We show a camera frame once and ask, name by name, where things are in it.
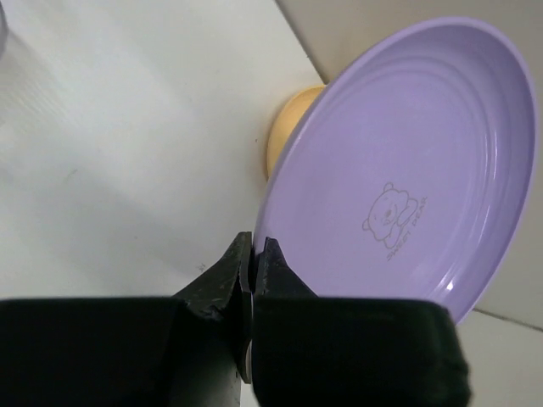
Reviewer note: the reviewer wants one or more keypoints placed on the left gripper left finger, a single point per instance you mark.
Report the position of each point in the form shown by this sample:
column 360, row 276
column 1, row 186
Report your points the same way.
column 178, row 350

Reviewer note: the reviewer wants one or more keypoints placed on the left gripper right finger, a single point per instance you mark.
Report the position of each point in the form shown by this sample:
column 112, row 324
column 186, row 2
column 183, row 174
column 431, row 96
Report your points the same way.
column 314, row 351

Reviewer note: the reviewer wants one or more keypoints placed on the purple plate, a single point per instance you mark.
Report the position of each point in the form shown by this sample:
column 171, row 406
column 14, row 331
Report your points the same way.
column 408, row 175

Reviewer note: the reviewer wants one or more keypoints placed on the orange plate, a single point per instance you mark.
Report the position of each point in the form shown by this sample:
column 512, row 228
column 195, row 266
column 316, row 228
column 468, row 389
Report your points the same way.
column 287, row 119

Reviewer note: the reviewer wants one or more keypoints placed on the clear plastic bin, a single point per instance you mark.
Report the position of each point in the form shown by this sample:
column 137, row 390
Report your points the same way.
column 4, row 30

